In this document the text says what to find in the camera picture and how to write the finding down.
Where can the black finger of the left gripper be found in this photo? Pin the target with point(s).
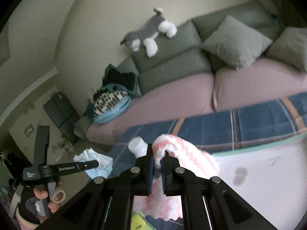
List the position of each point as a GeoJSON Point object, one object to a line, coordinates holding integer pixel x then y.
{"type": "Point", "coordinates": [76, 167]}
{"type": "Point", "coordinates": [42, 141]}

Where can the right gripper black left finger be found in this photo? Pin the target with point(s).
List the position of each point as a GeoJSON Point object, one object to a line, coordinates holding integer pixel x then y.
{"type": "Point", "coordinates": [144, 182]}

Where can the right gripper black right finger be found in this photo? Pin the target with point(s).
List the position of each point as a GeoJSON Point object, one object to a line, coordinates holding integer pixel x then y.
{"type": "Point", "coordinates": [169, 182]}

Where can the pink white fuzzy cloth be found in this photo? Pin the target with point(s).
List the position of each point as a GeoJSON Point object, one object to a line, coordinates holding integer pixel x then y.
{"type": "Point", "coordinates": [201, 163]}

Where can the green tissue pack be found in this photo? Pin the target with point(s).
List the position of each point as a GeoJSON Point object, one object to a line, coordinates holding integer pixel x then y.
{"type": "Point", "coordinates": [139, 222]}

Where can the left hand with black glove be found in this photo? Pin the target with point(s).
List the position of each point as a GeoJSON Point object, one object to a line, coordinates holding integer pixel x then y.
{"type": "Point", "coordinates": [35, 201]}

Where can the tape roll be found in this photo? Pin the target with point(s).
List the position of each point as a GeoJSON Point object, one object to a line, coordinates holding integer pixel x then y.
{"type": "Point", "coordinates": [58, 195]}

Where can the white medicine bottle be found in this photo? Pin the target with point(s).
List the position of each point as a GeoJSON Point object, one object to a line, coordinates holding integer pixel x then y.
{"type": "Point", "coordinates": [138, 147]}

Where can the dark cabinet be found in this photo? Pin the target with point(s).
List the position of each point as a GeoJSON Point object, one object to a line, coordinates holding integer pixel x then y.
{"type": "Point", "coordinates": [63, 115]}

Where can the blue plaid tablecloth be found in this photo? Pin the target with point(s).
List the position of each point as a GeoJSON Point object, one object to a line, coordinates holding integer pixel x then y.
{"type": "Point", "coordinates": [227, 131]}

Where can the blue patterned cushion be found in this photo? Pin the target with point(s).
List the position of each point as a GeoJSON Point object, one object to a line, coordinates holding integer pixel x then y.
{"type": "Point", "coordinates": [109, 105]}

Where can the teal rimmed white tray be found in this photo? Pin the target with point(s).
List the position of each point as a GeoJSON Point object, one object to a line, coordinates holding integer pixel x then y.
{"type": "Point", "coordinates": [271, 178]}

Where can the pink sofa seat cover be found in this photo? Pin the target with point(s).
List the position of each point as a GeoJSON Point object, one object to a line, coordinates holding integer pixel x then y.
{"type": "Point", "coordinates": [203, 93]}

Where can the grey white plush dog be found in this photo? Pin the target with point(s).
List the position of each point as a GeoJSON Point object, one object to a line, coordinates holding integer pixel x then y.
{"type": "Point", "coordinates": [147, 34]}

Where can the grey throw pillow large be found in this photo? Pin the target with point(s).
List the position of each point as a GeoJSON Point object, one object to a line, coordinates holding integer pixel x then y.
{"type": "Point", "coordinates": [236, 44]}

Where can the grey green sectional sofa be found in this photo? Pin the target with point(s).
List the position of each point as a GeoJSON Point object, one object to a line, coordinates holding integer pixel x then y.
{"type": "Point", "coordinates": [183, 56]}

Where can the grey throw pillow small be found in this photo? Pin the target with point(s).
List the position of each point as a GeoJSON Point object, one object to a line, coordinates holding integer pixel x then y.
{"type": "Point", "coordinates": [290, 48]}

